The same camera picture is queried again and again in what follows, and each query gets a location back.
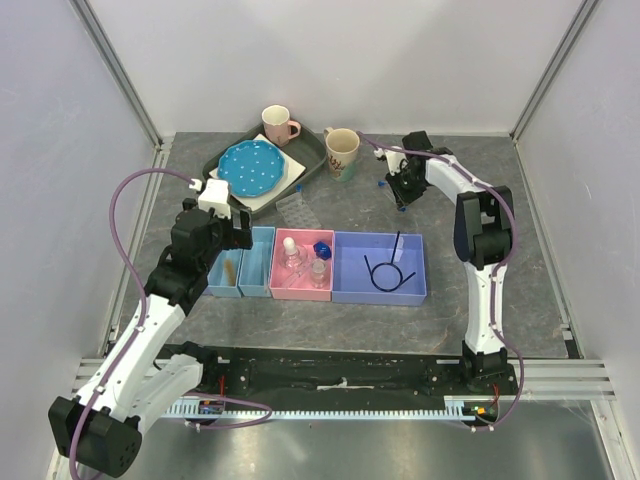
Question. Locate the glass alcohol lamp white cap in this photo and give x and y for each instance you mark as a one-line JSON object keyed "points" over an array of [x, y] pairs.
{"points": [[294, 255]]}

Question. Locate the test tube brush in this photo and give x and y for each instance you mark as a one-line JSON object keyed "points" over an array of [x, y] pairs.
{"points": [[230, 272]]}

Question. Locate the white square board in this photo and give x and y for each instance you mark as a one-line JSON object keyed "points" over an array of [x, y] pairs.
{"points": [[257, 172]]}

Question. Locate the large purple bin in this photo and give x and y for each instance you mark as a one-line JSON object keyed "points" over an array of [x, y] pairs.
{"points": [[352, 283]]}

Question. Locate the pink bin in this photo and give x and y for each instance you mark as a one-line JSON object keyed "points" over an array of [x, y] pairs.
{"points": [[302, 289]]}

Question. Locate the pink mug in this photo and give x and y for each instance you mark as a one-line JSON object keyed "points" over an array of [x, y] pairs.
{"points": [[279, 128]]}

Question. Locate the black wire ring stand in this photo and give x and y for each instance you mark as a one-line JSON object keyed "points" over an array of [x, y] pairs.
{"points": [[387, 275]]}

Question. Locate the dark grey tray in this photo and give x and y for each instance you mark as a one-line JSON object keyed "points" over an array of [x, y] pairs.
{"points": [[305, 157]]}

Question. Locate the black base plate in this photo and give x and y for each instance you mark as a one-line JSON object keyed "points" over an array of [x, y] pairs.
{"points": [[308, 380]]}

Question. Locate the light blue cable duct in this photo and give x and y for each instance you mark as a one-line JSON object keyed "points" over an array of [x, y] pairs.
{"points": [[194, 408]]}

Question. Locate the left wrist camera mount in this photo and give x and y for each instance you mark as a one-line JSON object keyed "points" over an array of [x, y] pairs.
{"points": [[213, 194]]}

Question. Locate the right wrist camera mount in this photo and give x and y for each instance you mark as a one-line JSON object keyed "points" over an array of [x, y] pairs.
{"points": [[394, 159]]}

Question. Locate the blue base graduated cylinder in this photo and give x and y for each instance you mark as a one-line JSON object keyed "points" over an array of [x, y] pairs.
{"points": [[319, 250]]}

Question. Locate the small glass beaker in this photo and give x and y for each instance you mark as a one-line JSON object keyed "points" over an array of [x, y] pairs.
{"points": [[318, 273]]}

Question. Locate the beige green floral mug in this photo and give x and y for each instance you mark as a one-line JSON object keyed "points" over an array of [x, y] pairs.
{"points": [[342, 146]]}

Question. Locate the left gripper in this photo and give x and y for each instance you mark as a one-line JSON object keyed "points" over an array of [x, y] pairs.
{"points": [[237, 238]]}

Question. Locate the blue polka dot plate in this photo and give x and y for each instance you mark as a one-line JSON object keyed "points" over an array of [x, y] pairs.
{"points": [[252, 168]]}

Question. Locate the light blue bin right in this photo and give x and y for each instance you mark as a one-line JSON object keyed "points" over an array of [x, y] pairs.
{"points": [[250, 281]]}

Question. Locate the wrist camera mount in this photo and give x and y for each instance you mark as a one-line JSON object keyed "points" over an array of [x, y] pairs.
{"points": [[394, 159], [213, 194]]}

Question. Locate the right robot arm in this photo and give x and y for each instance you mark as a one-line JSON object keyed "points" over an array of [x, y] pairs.
{"points": [[483, 239]]}

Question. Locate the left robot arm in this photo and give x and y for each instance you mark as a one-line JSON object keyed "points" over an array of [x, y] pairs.
{"points": [[102, 427]]}

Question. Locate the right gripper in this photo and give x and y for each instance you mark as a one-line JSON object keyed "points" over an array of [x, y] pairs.
{"points": [[403, 197]]}

